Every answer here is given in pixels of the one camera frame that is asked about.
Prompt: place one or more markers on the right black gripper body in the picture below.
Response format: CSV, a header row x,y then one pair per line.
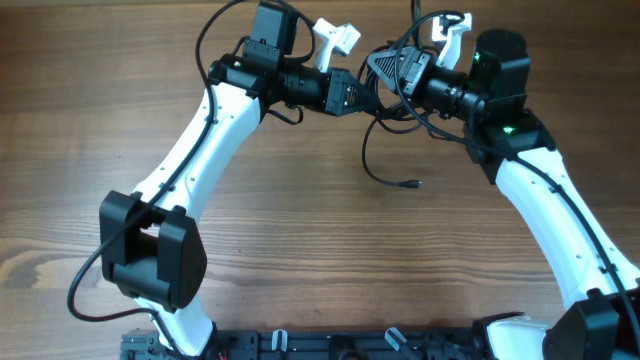
x,y
421,61

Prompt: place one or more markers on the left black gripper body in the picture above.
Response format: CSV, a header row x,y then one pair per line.
x,y
338,78

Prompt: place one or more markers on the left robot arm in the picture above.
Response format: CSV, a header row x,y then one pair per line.
x,y
151,248

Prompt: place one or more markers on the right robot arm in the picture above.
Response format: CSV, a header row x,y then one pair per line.
x,y
599,286

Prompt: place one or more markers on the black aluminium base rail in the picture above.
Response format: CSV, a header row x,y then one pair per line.
x,y
394,343

